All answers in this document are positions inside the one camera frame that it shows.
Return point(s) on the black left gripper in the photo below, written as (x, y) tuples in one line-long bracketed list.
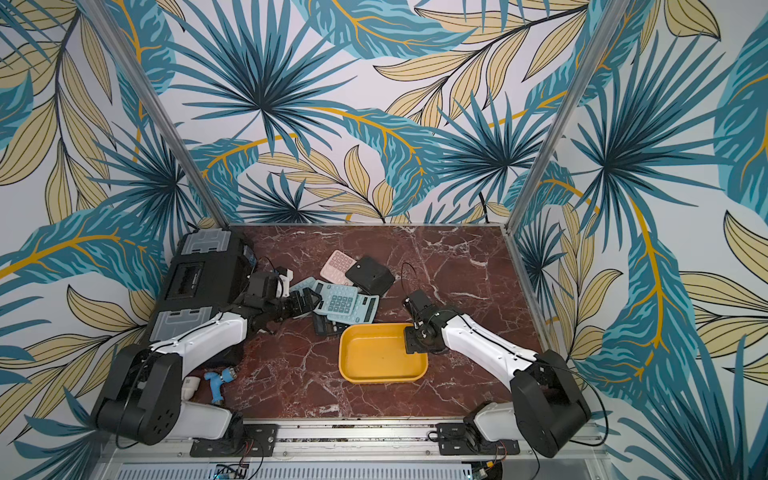
[(298, 307)]

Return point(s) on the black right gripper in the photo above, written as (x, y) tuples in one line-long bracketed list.
[(417, 306)]

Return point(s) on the black keyed calculator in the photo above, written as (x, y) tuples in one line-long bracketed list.
[(323, 327)]

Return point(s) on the yellow plastic tray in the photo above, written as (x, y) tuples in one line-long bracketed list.
[(376, 354)]

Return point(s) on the large teal calculator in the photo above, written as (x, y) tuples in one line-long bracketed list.
[(345, 304)]

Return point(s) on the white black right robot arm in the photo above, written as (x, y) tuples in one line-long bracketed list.
[(547, 407)]

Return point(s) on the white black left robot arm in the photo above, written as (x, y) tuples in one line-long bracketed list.
[(141, 400)]

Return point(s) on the small teal calculator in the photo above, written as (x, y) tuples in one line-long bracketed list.
[(303, 285)]

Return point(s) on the pink calculator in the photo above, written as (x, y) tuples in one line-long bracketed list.
[(336, 267)]

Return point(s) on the black upside-down calculator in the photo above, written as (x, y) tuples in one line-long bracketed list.
[(371, 277)]

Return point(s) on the black plastic toolbox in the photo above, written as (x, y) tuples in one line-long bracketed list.
[(208, 275)]

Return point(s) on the blue toy figure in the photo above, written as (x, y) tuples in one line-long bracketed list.
[(217, 380)]

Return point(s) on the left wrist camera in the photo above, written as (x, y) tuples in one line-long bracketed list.
[(285, 277)]

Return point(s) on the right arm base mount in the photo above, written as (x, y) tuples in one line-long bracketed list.
[(460, 439)]

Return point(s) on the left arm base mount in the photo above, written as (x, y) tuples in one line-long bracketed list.
[(240, 441)]

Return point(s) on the aluminium front rail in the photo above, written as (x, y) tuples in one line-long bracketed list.
[(373, 448)]

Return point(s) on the left aluminium corner post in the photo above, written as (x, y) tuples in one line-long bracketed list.
[(108, 29)]

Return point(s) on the aluminium corner post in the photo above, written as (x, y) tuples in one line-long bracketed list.
[(582, 76), (108, 29)]

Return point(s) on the right aluminium corner post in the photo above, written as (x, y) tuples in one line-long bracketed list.
[(582, 76)]

